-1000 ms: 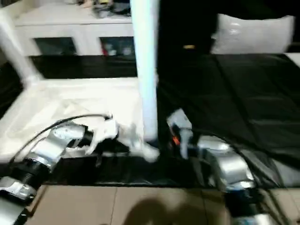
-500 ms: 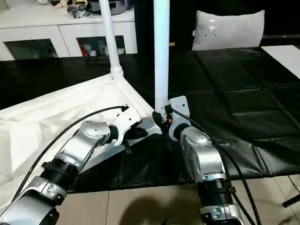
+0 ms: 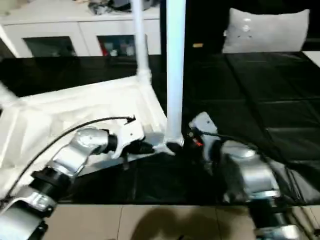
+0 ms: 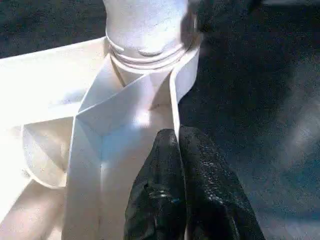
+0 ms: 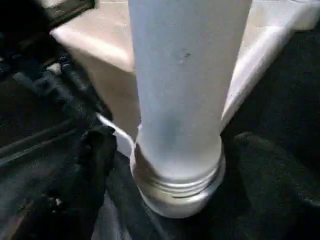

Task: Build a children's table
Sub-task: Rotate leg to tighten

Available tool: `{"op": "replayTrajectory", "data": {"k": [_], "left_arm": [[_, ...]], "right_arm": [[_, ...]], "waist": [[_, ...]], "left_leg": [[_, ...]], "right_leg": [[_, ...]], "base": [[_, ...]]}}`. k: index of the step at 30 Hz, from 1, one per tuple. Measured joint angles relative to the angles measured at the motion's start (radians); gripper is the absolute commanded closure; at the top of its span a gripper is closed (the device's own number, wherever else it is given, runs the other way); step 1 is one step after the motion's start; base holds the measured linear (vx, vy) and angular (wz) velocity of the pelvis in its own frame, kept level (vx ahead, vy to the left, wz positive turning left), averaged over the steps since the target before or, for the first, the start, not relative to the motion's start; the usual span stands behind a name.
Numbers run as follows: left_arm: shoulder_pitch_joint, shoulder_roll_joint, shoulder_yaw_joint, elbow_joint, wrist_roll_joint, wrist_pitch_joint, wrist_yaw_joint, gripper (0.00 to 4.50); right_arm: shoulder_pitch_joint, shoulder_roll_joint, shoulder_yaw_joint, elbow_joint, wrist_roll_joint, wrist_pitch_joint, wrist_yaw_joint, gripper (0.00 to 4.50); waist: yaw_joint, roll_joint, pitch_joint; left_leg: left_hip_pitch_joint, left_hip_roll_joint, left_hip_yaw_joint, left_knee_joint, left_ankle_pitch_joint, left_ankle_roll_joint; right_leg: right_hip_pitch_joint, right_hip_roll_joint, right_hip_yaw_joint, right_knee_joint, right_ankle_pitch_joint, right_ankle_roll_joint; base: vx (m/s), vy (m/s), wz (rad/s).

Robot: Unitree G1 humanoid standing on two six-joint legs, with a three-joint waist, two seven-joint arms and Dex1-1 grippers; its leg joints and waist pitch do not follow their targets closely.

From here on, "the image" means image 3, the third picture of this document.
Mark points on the grey cushion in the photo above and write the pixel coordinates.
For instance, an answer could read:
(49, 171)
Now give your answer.
(265, 32)

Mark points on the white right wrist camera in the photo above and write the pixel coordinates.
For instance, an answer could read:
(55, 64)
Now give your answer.
(203, 122)

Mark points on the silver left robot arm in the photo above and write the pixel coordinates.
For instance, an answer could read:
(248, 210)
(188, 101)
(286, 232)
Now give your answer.
(70, 152)

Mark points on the white glass-door cabinet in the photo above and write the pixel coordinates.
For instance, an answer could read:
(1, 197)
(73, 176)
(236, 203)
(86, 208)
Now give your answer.
(62, 27)

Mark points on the black work mat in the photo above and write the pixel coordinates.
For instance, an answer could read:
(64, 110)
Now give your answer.
(250, 87)

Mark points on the white plastic table top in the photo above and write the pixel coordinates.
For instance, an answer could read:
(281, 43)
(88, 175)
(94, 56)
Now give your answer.
(75, 105)

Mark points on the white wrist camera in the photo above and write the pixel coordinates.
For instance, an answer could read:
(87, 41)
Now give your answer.
(203, 122)
(130, 135)

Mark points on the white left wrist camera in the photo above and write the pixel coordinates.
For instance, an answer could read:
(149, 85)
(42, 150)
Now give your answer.
(130, 135)

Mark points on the grey round cooker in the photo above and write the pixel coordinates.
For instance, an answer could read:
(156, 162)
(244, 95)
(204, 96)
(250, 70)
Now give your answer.
(147, 3)

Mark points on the white flat board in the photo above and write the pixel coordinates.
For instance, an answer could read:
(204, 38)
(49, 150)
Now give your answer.
(312, 56)

